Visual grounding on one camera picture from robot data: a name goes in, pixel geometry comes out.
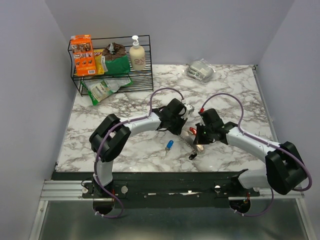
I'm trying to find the red handled key organizer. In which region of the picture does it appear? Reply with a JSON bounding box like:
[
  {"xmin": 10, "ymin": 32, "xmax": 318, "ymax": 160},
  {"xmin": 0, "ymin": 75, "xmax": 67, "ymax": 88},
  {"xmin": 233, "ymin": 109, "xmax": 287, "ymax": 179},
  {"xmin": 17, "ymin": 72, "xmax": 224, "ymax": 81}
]
[{"xmin": 179, "ymin": 128, "xmax": 205, "ymax": 155}]

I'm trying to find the green white snack bag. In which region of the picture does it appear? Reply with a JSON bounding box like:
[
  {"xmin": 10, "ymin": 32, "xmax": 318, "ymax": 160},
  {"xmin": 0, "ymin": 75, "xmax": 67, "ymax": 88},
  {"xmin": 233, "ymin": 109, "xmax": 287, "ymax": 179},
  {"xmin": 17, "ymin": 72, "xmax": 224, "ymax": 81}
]
[{"xmin": 81, "ymin": 76, "xmax": 133, "ymax": 106}]

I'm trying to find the orange product box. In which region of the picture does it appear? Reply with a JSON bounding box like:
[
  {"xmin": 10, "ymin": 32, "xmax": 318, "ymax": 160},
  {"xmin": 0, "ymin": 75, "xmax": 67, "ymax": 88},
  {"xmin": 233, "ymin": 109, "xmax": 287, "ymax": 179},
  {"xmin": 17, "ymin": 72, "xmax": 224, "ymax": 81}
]
[{"xmin": 70, "ymin": 34, "xmax": 97, "ymax": 77}]

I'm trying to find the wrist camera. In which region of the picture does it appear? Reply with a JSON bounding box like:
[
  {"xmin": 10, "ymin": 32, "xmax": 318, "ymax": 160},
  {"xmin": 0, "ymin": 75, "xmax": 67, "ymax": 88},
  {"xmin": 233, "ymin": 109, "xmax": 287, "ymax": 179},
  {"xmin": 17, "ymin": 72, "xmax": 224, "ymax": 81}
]
[
  {"xmin": 182, "ymin": 103, "xmax": 195, "ymax": 119},
  {"xmin": 198, "ymin": 108, "xmax": 206, "ymax": 126}
]

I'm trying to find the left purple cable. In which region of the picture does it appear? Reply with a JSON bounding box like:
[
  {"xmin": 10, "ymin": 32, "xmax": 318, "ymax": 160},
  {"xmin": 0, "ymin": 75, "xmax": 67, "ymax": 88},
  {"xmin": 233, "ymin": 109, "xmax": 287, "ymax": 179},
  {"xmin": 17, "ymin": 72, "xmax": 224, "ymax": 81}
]
[{"xmin": 92, "ymin": 87, "xmax": 185, "ymax": 219}]

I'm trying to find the clear plastic wrapped package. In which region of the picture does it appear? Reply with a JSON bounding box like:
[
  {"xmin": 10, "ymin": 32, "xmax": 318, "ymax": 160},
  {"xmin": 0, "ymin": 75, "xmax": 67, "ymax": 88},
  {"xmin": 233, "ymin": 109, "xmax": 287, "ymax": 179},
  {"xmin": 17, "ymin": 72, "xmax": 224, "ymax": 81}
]
[{"xmin": 186, "ymin": 58, "xmax": 216, "ymax": 83}]

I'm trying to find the blue tagged key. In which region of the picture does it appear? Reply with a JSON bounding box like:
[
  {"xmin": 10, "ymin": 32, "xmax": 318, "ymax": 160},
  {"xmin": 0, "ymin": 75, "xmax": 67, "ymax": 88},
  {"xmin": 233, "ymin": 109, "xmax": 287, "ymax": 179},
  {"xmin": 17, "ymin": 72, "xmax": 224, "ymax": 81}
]
[{"xmin": 164, "ymin": 140, "xmax": 174, "ymax": 157}]

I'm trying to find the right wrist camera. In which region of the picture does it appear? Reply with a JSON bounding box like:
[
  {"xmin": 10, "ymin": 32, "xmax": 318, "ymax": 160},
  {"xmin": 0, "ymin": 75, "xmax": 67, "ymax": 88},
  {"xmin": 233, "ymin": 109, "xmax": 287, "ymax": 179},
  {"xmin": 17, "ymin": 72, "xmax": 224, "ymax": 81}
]
[{"xmin": 198, "ymin": 108, "xmax": 206, "ymax": 126}]

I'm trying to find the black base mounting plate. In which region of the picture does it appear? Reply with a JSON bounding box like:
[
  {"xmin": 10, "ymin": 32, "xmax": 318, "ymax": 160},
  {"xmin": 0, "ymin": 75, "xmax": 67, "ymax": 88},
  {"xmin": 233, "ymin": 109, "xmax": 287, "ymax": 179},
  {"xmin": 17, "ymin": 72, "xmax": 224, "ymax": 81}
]
[{"xmin": 51, "ymin": 171, "xmax": 260, "ymax": 213}]

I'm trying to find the cream pump soap bottle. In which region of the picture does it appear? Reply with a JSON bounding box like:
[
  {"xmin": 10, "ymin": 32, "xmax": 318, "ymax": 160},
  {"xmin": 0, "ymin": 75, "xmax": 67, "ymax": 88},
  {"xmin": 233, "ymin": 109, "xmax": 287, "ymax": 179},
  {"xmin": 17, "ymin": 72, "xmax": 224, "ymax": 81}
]
[{"xmin": 129, "ymin": 35, "xmax": 146, "ymax": 71}]

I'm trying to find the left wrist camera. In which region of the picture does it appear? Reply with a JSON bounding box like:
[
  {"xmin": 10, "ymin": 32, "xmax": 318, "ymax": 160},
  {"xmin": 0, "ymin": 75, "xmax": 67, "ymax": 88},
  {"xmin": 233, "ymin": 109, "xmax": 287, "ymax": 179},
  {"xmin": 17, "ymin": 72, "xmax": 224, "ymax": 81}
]
[{"xmin": 182, "ymin": 103, "xmax": 195, "ymax": 119}]

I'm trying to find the yellow snack bag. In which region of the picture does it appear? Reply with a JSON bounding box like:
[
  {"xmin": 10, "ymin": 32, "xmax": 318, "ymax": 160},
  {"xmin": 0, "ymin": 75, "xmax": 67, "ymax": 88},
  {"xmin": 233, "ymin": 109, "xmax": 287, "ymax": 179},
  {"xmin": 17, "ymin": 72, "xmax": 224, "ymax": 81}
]
[{"xmin": 93, "ymin": 48, "xmax": 105, "ymax": 75}]

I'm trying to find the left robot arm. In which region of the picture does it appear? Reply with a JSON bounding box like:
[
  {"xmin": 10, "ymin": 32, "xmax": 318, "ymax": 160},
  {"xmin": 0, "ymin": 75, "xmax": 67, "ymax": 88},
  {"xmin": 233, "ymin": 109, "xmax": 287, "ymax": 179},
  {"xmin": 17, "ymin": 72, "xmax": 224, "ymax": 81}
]
[{"xmin": 89, "ymin": 98, "xmax": 194, "ymax": 198}]

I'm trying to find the black wire shelf rack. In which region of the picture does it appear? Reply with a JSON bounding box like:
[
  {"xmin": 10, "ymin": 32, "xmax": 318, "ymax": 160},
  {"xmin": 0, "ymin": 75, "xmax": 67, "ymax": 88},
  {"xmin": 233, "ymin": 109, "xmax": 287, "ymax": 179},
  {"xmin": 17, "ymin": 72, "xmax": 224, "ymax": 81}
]
[{"xmin": 68, "ymin": 35, "xmax": 154, "ymax": 95}]

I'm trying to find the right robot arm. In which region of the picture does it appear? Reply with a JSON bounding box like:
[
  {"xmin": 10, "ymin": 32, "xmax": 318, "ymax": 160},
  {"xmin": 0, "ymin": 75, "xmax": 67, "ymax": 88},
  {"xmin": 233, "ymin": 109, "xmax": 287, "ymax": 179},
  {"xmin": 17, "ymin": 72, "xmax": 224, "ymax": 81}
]
[{"xmin": 193, "ymin": 108, "xmax": 308, "ymax": 196}]

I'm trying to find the green brown bag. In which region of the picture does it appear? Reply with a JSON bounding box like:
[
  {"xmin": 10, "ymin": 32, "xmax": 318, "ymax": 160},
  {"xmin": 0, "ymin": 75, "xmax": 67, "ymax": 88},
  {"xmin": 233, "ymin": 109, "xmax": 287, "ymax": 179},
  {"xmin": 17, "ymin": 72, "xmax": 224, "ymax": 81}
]
[{"xmin": 101, "ymin": 42, "xmax": 130, "ymax": 75}]

